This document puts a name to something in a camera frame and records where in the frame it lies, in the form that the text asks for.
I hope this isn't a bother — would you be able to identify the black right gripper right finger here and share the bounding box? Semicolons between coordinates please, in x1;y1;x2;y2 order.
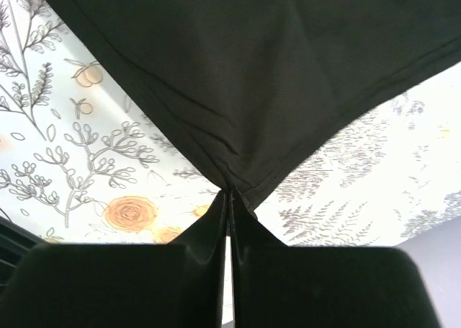
228;190;439;328

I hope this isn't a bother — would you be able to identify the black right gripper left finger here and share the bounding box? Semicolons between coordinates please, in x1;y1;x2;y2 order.
1;192;227;327

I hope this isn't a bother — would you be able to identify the black t shirt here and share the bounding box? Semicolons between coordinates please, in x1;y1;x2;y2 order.
46;0;460;207

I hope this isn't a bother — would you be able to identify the floral patterned table mat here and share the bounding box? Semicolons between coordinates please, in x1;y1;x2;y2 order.
0;0;461;322

